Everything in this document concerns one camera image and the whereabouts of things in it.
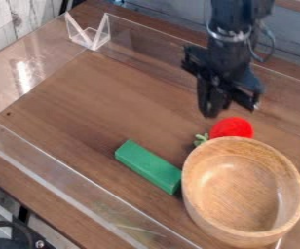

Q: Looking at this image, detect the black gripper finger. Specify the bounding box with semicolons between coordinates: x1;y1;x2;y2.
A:
231;88;262;112
197;76;232;118

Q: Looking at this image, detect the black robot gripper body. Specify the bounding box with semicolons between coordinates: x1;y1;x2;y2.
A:
181;40;266;97

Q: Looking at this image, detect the red knitted strawberry toy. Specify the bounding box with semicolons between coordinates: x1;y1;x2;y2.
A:
193;117;255;147

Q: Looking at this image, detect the wooden bowl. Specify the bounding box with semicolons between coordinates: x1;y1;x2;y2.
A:
181;136;300;248

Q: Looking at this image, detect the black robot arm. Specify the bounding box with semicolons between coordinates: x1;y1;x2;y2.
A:
181;0;275;118

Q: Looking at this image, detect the green rectangular block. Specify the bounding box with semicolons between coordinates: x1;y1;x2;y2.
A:
116;140;181;195

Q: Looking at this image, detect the black device with screw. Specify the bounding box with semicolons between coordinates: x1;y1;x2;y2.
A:
0;221;57;249

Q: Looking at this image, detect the clear acrylic back wall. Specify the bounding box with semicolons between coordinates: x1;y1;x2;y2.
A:
99;14;300;135

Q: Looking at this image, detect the clear acrylic wall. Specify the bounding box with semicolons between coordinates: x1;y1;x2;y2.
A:
0;125;200;249
99;14;300;135

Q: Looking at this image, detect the clear acrylic corner bracket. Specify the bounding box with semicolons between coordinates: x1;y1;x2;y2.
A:
65;13;112;51

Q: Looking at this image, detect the clear acrylic front wall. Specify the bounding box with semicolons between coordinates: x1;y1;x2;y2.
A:
0;125;200;249

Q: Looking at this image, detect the black cable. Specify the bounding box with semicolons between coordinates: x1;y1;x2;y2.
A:
0;220;26;249

